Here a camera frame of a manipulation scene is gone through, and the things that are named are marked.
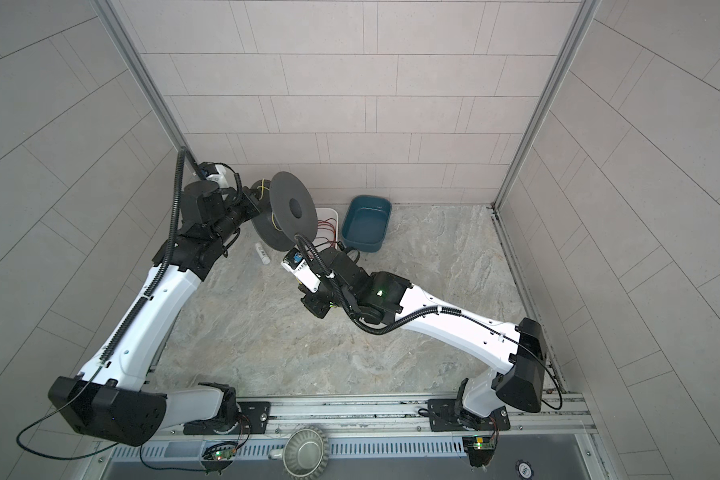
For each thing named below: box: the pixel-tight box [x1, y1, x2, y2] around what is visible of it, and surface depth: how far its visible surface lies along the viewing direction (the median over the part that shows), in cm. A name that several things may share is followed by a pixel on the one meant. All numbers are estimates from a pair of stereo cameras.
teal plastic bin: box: [342, 195, 393, 253], surface depth 114 cm
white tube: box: [255, 242, 271, 265], surface depth 101 cm
